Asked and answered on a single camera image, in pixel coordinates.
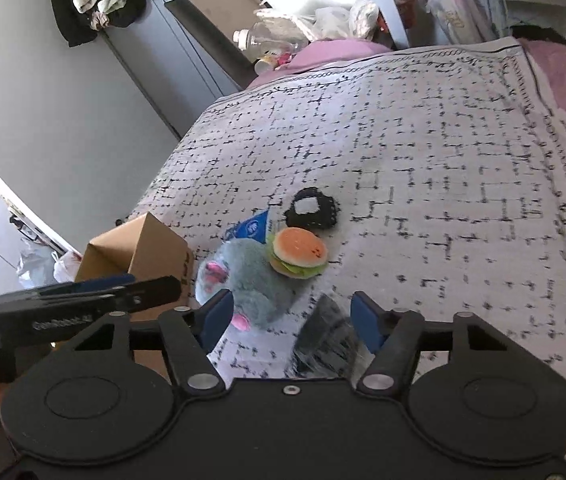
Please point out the white black-patterned blanket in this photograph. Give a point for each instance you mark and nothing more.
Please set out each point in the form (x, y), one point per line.
(413, 135)

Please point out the black cloth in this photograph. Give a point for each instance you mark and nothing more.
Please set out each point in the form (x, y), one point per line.
(538, 35)

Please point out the dark grey fuzzy plush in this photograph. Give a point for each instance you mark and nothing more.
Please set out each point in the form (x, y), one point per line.
(323, 340)

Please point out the plastic packets under desk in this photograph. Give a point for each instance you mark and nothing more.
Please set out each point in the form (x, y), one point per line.
(450, 10)

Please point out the white plastic bag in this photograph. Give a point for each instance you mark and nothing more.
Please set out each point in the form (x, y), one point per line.
(65, 265)

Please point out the hanging clothes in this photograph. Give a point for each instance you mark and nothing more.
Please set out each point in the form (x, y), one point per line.
(113, 15)

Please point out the grey door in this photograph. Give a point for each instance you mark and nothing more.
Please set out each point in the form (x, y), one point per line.
(163, 60)

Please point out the brown cardboard box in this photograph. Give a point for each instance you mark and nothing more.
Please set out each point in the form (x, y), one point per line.
(153, 245)

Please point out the clear plastic bottle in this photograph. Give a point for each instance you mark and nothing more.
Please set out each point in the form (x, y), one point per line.
(263, 37)

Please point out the clear plastic bag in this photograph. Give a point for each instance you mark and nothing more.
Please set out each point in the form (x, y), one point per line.
(253, 280)

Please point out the plush hamburger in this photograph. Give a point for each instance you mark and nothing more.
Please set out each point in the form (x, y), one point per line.
(299, 252)

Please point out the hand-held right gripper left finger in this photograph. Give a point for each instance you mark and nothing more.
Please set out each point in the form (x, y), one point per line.
(215, 317)

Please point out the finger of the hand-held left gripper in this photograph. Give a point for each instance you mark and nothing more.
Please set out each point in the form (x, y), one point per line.
(103, 283)
(158, 291)

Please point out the tall cardboard box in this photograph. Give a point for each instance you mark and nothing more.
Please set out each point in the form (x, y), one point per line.
(213, 0)

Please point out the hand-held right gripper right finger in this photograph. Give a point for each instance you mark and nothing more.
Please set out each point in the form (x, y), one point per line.
(365, 322)

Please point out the black pouch with white patch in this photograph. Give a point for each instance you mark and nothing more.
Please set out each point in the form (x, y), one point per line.
(311, 208)

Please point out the pile of plastic bags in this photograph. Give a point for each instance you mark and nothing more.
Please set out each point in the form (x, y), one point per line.
(333, 20)

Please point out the blue tissue packet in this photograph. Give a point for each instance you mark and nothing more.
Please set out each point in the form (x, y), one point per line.
(255, 227)

